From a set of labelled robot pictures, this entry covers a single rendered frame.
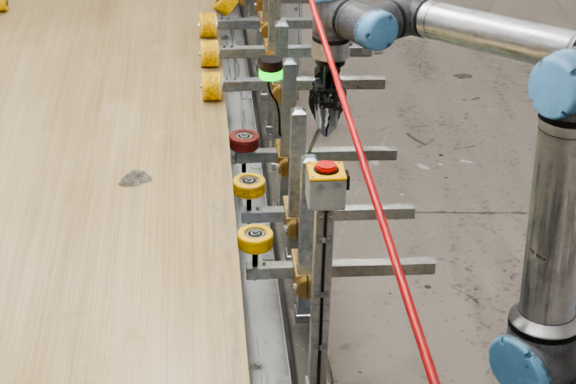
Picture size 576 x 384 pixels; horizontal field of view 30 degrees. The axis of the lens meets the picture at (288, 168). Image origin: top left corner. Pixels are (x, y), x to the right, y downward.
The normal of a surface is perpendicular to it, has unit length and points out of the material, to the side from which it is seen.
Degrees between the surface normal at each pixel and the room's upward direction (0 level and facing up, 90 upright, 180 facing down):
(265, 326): 0
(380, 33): 90
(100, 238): 0
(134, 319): 0
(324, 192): 90
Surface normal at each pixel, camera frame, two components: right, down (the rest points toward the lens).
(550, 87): -0.78, 0.15
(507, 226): 0.02, -0.89
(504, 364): -0.79, 0.34
